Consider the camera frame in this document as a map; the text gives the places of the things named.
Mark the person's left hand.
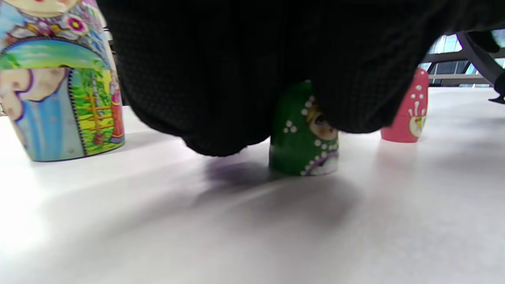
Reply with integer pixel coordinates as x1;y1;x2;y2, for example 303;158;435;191
97;0;505;157

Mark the tiny green Russian doll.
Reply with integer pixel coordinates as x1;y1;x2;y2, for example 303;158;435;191
269;80;340;176

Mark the tiny pink Russian doll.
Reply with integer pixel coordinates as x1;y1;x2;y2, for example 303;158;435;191
381;68;430;143

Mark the medium light blue Russian doll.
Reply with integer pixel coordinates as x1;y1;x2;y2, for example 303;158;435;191
0;0;126;162

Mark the black glove sensor bracket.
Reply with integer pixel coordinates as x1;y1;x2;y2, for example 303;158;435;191
457;31;505;105

